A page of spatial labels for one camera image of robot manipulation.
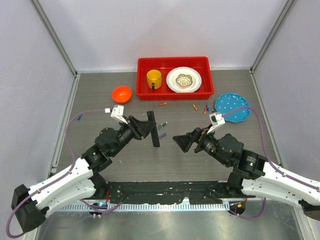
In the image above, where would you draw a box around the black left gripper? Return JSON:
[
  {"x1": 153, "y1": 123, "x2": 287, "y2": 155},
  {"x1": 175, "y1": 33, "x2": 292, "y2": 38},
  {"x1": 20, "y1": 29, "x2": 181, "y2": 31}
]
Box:
[{"x1": 110, "y1": 116, "x2": 156, "y2": 157}]

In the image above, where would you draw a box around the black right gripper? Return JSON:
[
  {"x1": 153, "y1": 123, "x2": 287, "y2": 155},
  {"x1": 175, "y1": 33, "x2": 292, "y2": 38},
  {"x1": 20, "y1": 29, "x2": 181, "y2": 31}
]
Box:
[{"x1": 172, "y1": 123, "x2": 230, "y2": 167}]

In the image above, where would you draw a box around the black remote control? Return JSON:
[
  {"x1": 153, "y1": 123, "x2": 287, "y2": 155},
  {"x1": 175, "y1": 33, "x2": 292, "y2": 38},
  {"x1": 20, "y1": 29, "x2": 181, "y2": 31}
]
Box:
[{"x1": 147, "y1": 110, "x2": 160, "y2": 148}]

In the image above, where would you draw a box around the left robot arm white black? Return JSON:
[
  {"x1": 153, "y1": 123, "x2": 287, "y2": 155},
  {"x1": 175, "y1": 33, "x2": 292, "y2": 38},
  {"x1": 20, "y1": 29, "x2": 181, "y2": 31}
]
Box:
[{"x1": 6, "y1": 111, "x2": 158, "y2": 239}]

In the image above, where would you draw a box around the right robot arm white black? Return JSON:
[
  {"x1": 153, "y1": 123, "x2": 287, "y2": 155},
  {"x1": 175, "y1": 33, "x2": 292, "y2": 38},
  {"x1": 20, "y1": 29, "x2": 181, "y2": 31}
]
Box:
[{"x1": 172, "y1": 127, "x2": 320, "y2": 221}]

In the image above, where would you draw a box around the orange plastic bowl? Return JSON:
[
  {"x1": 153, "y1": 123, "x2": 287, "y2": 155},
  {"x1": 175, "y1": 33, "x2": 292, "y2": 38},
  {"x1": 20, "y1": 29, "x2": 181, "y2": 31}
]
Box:
[{"x1": 111, "y1": 86, "x2": 132, "y2": 104}]

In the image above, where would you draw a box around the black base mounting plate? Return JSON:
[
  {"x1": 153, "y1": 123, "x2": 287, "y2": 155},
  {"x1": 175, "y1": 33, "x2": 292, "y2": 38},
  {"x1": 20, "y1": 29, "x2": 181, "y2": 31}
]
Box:
[{"x1": 88, "y1": 180, "x2": 245, "y2": 205}]

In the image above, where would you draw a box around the yellow mug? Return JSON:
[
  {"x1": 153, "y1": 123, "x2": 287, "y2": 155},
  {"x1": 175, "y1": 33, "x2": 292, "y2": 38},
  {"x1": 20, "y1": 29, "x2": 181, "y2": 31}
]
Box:
[{"x1": 146, "y1": 69, "x2": 162, "y2": 90}]

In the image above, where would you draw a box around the white paper plate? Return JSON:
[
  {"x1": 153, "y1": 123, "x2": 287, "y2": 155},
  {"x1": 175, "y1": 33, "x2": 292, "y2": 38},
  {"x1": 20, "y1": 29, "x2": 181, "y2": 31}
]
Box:
[{"x1": 166, "y1": 66, "x2": 202, "y2": 93}]

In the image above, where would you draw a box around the blue dotted plate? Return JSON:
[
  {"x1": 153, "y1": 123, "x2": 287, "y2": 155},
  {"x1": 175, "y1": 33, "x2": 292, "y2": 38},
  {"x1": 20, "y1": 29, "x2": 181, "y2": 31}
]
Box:
[{"x1": 214, "y1": 92, "x2": 251, "y2": 123}]

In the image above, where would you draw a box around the red plastic tray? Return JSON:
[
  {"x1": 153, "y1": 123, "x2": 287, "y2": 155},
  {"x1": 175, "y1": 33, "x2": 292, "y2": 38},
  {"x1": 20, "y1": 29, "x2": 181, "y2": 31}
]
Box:
[{"x1": 136, "y1": 56, "x2": 215, "y2": 101}]

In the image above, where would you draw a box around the small patterned bowl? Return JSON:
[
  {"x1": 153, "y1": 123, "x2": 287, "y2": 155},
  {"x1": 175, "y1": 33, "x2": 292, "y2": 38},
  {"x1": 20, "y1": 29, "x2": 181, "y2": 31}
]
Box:
[{"x1": 175, "y1": 74, "x2": 193, "y2": 88}]

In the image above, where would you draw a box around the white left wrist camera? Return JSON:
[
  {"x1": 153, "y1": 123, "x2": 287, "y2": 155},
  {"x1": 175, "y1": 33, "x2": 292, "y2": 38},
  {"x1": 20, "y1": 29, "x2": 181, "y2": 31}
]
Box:
[{"x1": 104, "y1": 104, "x2": 128, "y2": 124}]

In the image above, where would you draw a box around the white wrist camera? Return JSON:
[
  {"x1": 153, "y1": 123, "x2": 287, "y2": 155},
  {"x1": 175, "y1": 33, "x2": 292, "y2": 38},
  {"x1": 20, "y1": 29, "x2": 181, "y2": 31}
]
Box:
[
  {"x1": 104, "y1": 104, "x2": 128, "y2": 124},
  {"x1": 207, "y1": 112, "x2": 225, "y2": 134}
]

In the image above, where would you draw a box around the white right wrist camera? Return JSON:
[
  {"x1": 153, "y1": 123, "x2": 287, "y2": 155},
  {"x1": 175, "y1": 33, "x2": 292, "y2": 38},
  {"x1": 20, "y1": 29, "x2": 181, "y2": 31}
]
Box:
[{"x1": 207, "y1": 112, "x2": 225, "y2": 134}]

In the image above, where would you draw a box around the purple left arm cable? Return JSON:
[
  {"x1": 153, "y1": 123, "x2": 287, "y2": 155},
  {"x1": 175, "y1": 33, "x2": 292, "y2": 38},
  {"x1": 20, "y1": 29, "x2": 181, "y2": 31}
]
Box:
[{"x1": 5, "y1": 109, "x2": 126, "y2": 238}]

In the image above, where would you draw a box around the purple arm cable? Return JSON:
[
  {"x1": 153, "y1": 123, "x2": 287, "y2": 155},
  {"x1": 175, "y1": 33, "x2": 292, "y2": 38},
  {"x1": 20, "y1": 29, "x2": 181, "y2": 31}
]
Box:
[
  {"x1": 5, "y1": 109, "x2": 126, "y2": 238},
  {"x1": 221, "y1": 106, "x2": 320, "y2": 220}
]

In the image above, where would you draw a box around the aluminium front rail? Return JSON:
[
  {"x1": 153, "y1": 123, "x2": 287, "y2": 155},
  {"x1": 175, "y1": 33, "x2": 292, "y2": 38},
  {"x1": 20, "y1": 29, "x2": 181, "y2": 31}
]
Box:
[{"x1": 32, "y1": 179, "x2": 306, "y2": 213}]

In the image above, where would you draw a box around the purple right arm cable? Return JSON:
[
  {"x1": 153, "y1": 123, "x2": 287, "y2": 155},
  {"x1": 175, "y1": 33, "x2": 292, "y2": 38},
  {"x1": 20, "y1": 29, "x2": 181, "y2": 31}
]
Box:
[{"x1": 221, "y1": 106, "x2": 320, "y2": 220}]

